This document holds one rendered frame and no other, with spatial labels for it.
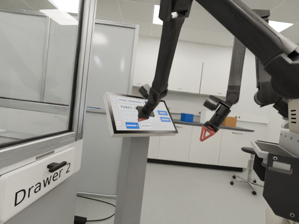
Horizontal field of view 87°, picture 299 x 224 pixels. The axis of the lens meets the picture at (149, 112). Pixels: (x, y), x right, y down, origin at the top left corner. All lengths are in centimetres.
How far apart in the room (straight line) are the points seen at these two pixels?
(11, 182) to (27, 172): 4
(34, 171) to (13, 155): 8
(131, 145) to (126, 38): 132
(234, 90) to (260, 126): 401
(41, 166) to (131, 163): 67
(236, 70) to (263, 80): 12
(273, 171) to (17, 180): 67
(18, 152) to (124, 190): 82
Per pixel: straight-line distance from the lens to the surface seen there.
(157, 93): 73
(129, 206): 131
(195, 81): 371
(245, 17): 47
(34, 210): 69
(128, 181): 120
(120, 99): 108
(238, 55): 90
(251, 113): 467
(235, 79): 87
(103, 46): 204
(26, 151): 57
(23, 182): 57
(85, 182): 218
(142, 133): 101
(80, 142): 81
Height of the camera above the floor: 113
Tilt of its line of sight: 2 degrees down
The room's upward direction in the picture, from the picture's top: 7 degrees clockwise
